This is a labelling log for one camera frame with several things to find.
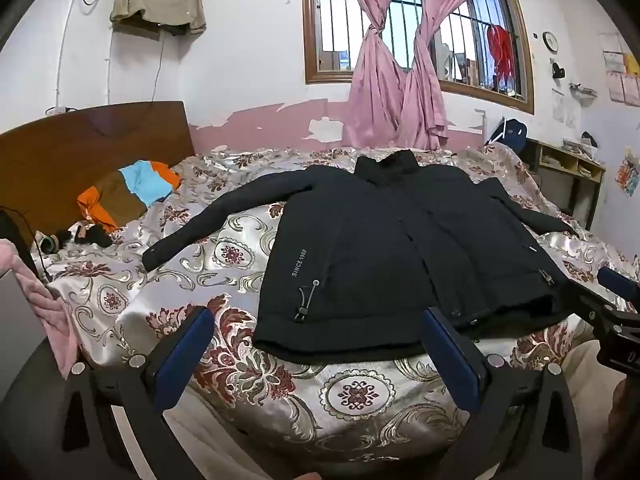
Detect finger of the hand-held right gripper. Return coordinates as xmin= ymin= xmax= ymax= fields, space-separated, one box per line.
xmin=597 ymin=266 xmax=640 ymax=307
xmin=562 ymin=279 xmax=622 ymax=332

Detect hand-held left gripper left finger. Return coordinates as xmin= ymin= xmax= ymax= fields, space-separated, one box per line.
xmin=60 ymin=305 xmax=217 ymax=480

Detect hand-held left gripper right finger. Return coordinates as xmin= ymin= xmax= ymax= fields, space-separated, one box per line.
xmin=422 ymin=306 xmax=584 ymax=480

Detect black jacket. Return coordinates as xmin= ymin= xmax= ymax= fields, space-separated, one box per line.
xmin=141 ymin=150 xmax=581 ymax=363

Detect person's right hand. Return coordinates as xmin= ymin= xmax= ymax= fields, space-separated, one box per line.
xmin=606 ymin=376 xmax=640 ymax=480

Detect cream bed sheet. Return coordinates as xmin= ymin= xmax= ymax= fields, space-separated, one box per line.
xmin=107 ymin=390 xmax=281 ymax=480

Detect floral satin bedspread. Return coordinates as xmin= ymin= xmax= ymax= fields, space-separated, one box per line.
xmin=30 ymin=144 xmax=640 ymax=467

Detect wooden shelf desk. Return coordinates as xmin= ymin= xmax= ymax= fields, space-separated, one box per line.
xmin=522 ymin=137 xmax=607 ymax=231

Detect stack of books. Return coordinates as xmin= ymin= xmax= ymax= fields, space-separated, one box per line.
xmin=561 ymin=137 xmax=597 ymax=155

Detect pink fleece cloth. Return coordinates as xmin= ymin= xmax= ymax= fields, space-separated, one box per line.
xmin=0 ymin=239 xmax=82 ymax=381

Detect black cloth item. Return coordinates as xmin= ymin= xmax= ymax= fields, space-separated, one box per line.
xmin=55 ymin=223 xmax=114 ymax=249

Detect orange blue brown garment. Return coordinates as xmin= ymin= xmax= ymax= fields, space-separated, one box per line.
xmin=76 ymin=160 xmax=181 ymax=233

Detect headphones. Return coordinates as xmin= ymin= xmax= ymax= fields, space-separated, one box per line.
xmin=36 ymin=232 xmax=62 ymax=257

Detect dark blue backpack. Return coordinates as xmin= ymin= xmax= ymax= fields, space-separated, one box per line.
xmin=489 ymin=118 xmax=530 ymax=157

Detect wooden headboard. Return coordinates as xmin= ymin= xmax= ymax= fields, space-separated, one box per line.
xmin=0 ymin=101 xmax=197 ymax=248

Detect red hanging garment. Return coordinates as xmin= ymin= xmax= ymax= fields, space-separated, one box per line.
xmin=486 ymin=24 xmax=517 ymax=92

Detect pink curtain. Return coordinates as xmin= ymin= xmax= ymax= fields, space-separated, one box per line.
xmin=395 ymin=0 xmax=493 ymax=151
xmin=341 ymin=0 xmax=417 ymax=150

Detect khaki cloth cover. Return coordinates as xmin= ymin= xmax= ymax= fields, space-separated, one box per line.
xmin=110 ymin=0 xmax=207 ymax=37

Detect wooden window with bars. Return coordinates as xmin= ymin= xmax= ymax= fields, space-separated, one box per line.
xmin=301 ymin=0 xmax=536 ymax=115

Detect colourful wall sticker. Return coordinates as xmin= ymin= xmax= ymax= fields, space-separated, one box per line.
xmin=616 ymin=152 xmax=640 ymax=192

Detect white wall papers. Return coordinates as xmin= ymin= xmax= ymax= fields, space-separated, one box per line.
xmin=551 ymin=89 xmax=582 ymax=130

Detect pink wall papers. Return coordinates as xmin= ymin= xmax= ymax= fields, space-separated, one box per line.
xmin=606 ymin=71 xmax=640 ymax=106

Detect wall calendar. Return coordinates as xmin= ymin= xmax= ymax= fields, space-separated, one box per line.
xmin=600 ymin=32 xmax=627 ymax=74

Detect white wall cable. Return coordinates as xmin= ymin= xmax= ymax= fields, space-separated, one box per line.
xmin=54 ymin=0 xmax=111 ymax=111

